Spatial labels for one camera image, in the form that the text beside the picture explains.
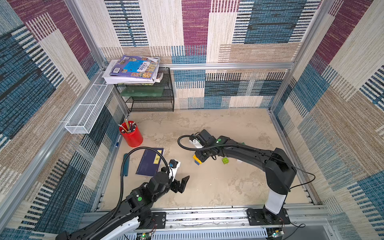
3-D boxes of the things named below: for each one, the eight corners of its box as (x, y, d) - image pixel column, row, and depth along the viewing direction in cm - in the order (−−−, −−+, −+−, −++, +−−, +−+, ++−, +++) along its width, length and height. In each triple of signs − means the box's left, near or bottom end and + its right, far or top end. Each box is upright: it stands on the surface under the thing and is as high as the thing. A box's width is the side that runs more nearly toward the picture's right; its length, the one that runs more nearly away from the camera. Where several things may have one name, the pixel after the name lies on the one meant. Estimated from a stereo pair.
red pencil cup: (126, 147, 102) (116, 132, 89) (130, 136, 108) (121, 120, 95) (141, 147, 102) (133, 132, 89) (144, 136, 108) (137, 120, 95)
